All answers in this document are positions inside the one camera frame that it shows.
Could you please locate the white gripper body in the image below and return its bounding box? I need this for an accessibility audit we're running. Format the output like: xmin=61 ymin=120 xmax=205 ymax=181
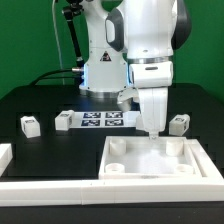
xmin=129 ymin=61 xmax=173 ymax=134

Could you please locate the white square table top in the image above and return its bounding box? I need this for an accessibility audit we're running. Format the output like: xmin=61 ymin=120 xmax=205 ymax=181
xmin=98 ymin=136 xmax=202 ymax=179

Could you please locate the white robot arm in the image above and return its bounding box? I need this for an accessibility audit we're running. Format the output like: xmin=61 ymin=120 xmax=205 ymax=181
xmin=80 ymin=0 xmax=191 ymax=139

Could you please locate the white fiducial marker sheet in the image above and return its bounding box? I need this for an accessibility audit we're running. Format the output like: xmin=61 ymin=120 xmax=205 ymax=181
xmin=72 ymin=111 xmax=140 ymax=128

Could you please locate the white U-shaped obstacle fence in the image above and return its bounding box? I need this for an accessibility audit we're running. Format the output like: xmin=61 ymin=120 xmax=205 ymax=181
xmin=0 ymin=139 xmax=224 ymax=207

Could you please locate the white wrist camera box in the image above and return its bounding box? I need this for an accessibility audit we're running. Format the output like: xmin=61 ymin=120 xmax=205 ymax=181
xmin=117 ymin=88 xmax=139 ymax=112

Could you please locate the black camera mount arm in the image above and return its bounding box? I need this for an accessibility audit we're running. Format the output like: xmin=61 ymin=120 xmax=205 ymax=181
xmin=62 ymin=0 xmax=84 ymax=67

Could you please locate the black cable at base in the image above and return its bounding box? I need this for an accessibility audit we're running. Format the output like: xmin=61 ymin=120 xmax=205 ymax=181
xmin=29 ymin=67 xmax=84 ymax=87

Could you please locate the grey hanging cable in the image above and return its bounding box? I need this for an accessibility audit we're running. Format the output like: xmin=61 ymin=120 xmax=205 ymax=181
xmin=51 ymin=0 xmax=66 ymax=86

